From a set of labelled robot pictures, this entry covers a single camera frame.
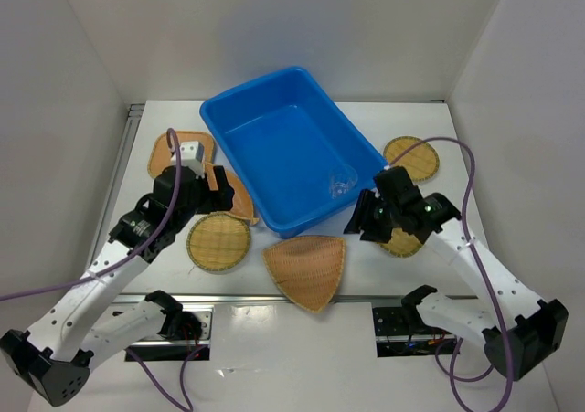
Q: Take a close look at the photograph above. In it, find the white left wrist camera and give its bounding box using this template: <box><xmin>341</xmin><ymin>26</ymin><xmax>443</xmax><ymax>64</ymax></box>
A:
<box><xmin>171</xmin><ymin>141</ymin><xmax>205</xmax><ymax>177</ymax></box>

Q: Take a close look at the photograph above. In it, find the round bamboo tray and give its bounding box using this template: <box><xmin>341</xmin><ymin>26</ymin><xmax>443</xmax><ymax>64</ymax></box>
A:
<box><xmin>383</xmin><ymin>136</ymin><xmax>440</xmax><ymax>183</ymax></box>
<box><xmin>186</xmin><ymin>212</ymin><xmax>251</xmax><ymax>273</ymax></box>

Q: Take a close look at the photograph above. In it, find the clear drinking glass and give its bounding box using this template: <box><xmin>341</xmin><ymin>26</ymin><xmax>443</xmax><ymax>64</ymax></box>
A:
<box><xmin>328</xmin><ymin>164</ymin><xmax>358</xmax><ymax>199</ymax></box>

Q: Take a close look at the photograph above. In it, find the aluminium rail front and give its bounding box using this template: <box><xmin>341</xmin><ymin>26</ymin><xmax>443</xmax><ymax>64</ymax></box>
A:
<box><xmin>102</xmin><ymin>292</ymin><xmax>484</xmax><ymax>306</ymax></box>

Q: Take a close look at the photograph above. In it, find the blue plastic bin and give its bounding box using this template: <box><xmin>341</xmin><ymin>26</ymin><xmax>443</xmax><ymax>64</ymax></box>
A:
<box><xmin>199</xmin><ymin>67</ymin><xmax>386</xmax><ymax>238</ymax></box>

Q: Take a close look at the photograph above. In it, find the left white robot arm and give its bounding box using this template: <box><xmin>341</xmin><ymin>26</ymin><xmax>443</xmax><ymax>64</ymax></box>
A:
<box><xmin>1</xmin><ymin>166</ymin><xmax>234</xmax><ymax>407</ymax></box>

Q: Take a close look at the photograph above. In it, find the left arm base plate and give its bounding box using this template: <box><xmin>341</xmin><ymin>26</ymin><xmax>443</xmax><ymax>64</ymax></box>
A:
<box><xmin>124</xmin><ymin>305</ymin><xmax>213</xmax><ymax>363</ymax></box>

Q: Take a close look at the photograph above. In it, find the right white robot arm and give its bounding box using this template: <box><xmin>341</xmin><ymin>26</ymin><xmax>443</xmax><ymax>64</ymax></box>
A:
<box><xmin>345</xmin><ymin>166</ymin><xmax>569</xmax><ymax>381</ymax></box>

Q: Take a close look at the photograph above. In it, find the fish-shaped brown woven basket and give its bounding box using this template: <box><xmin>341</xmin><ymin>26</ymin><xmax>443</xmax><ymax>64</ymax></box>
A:
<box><xmin>205</xmin><ymin>162</ymin><xmax>259</xmax><ymax>226</ymax></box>

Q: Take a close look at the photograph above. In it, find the square bamboo tray green rim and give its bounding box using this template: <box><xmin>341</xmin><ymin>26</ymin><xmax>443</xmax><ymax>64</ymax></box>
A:
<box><xmin>378</xmin><ymin>227</ymin><xmax>423</xmax><ymax>259</ymax></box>

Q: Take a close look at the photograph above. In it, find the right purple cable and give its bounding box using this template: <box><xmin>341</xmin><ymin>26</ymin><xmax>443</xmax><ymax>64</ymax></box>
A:
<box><xmin>383</xmin><ymin>137</ymin><xmax>511</xmax><ymax>412</ymax></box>

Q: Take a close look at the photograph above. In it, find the rounded square brown woven tray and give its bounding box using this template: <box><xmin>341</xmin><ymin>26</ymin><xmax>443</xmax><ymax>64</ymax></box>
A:
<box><xmin>147</xmin><ymin>131</ymin><xmax>216</xmax><ymax>179</ymax></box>

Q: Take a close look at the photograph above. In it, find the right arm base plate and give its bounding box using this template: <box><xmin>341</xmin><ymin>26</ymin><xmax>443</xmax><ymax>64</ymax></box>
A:
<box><xmin>372</xmin><ymin>306</ymin><xmax>455</xmax><ymax>358</ymax></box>

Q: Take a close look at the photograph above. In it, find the triangular brown woven basket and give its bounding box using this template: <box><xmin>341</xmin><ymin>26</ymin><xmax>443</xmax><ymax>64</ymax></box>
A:
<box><xmin>262</xmin><ymin>236</ymin><xmax>346</xmax><ymax>313</ymax></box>

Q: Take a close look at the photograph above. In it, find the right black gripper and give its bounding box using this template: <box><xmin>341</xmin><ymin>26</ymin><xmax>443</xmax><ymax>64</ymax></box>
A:
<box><xmin>343</xmin><ymin>187</ymin><xmax>399</xmax><ymax>243</ymax></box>

